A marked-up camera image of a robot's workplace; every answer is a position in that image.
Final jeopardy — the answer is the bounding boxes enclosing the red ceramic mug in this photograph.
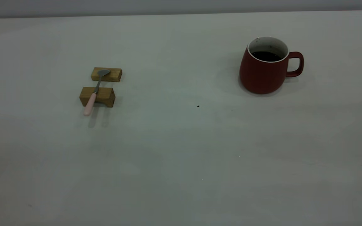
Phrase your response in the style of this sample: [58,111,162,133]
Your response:
[239,36,304,94]

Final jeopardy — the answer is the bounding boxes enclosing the flat rectangular wooden block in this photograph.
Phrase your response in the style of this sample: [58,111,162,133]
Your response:
[91,67,123,83]

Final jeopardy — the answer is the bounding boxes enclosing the dark coffee liquid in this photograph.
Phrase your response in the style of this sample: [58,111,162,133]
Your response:
[251,51,282,62]

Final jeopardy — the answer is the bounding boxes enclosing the arched wooden block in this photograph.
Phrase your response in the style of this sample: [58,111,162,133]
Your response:
[80,87,116,108]

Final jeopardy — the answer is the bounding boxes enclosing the pink handled metal spoon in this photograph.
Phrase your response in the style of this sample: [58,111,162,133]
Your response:
[84,69,111,117]

